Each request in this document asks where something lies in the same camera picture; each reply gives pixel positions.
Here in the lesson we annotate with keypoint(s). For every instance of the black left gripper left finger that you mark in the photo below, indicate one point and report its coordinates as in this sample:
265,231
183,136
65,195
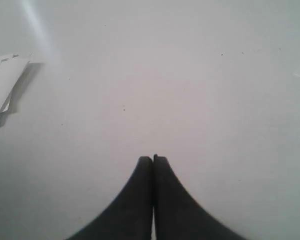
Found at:
130,215

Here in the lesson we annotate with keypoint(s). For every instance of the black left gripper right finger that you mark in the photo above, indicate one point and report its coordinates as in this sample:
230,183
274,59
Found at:
177,215

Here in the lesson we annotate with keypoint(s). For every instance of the white paper stack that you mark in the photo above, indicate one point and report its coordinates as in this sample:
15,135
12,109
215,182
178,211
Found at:
12,66

